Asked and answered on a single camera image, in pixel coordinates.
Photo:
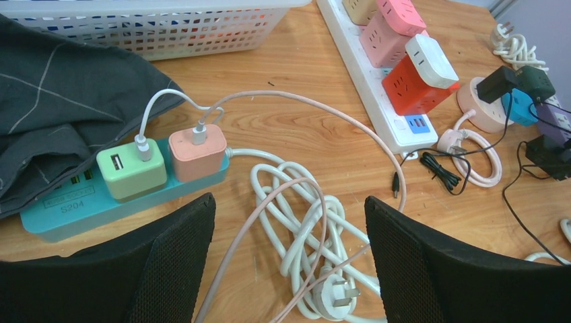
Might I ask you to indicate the red plug adapter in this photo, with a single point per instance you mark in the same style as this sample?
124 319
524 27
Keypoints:
409 94

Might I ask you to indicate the dark grey plaid cloth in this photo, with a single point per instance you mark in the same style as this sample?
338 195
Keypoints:
63 101

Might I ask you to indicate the black power adapter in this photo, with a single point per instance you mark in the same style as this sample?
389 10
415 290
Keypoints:
551 156

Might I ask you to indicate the white plastic basket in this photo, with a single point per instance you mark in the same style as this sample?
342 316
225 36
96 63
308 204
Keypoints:
156 30

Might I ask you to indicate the dark green plug adapter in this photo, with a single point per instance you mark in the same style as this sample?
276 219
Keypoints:
535 82

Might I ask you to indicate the long white power strip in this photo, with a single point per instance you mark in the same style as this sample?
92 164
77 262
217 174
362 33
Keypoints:
402 134

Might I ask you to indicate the white plug adapter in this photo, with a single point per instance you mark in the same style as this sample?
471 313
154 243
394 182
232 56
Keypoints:
430 61

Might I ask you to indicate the salmon plug adapter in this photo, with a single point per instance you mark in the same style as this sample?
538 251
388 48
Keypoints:
192 161

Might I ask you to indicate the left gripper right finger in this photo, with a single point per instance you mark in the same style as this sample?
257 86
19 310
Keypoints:
428 276

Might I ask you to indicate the pink plug adapter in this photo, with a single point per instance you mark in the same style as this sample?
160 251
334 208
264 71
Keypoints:
390 28

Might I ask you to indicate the small black charger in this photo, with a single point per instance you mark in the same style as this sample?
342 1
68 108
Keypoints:
495 85

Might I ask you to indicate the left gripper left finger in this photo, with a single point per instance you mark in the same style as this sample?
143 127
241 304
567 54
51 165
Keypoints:
151 274

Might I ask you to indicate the blue plug adapter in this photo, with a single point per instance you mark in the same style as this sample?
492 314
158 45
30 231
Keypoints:
523 110

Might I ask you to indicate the teal power strip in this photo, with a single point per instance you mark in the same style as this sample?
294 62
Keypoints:
84 203

